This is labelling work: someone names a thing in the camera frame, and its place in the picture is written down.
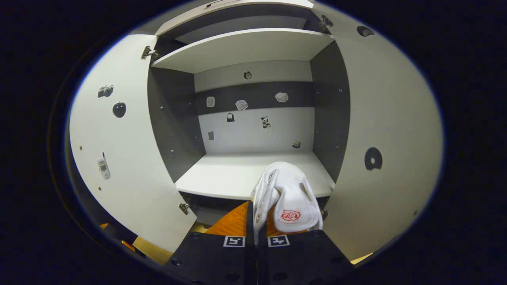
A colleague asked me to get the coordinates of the beige cabinet drawer front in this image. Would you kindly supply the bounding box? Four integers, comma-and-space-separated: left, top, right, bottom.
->
154, 0, 315, 36

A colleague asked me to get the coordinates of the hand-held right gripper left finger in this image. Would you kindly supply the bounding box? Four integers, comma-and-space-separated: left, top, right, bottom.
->
160, 201, 256, 285

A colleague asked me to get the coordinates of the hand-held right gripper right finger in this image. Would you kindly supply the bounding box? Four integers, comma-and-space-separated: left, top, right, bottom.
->
257, 206, 355, 285

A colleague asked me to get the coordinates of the white cabinet door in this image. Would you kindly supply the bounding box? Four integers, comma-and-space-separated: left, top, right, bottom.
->
313, 2, 444, 262
68, 34, 198, 254

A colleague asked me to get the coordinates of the white canvas shoe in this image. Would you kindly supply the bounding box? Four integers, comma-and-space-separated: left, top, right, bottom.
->
251, 161, 324, 246

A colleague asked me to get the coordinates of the white shoe cabinet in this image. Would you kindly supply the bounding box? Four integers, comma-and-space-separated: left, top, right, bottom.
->
68, 0, 444, 262

